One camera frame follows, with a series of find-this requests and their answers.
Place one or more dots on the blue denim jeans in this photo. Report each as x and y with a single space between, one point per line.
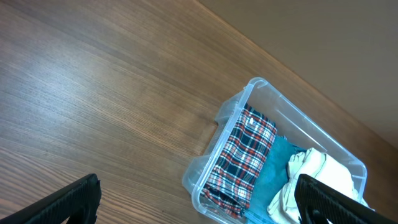
272 178

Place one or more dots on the clear plastic storage container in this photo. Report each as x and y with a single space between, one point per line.
291 122

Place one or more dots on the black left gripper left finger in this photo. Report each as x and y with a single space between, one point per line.
75 203

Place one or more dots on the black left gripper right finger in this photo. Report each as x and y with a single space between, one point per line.
320 204

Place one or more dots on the cream garment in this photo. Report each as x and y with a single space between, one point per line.
319 165

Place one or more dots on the red plaid shirt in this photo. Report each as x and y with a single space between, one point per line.
230 184

